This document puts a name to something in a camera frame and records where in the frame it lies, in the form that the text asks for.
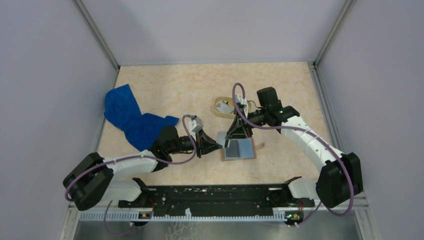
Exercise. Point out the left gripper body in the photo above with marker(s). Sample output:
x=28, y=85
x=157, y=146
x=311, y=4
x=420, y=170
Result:
x=197, y=142

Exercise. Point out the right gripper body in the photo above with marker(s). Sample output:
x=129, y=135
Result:
x=258, y=118

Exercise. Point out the white card being carried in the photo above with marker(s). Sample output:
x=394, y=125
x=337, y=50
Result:
x=223, y=139

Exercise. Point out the tan leather card holder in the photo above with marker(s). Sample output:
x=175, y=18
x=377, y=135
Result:
x=247, y=149

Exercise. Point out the black card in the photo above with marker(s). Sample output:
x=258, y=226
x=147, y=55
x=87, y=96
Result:
x=232, y=150

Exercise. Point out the beige oval tray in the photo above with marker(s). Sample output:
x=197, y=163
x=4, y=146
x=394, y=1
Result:
x=229, y=101

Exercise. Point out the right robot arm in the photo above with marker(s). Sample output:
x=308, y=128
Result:
x=340, y=174

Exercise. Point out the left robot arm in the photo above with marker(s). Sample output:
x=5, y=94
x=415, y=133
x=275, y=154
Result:
x=97, y=179

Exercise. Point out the white card in tray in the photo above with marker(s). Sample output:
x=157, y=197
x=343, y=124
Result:
x=224, y=108

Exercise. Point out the blue cloth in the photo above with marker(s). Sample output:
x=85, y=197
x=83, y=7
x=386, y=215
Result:
x=140, y=129

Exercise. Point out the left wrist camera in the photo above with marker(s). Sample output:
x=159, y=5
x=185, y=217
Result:
x=195, y=124

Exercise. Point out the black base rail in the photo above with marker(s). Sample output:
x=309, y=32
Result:
x=237, y=200

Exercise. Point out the aluminium frame rail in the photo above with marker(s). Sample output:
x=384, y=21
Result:
x=146, y=214

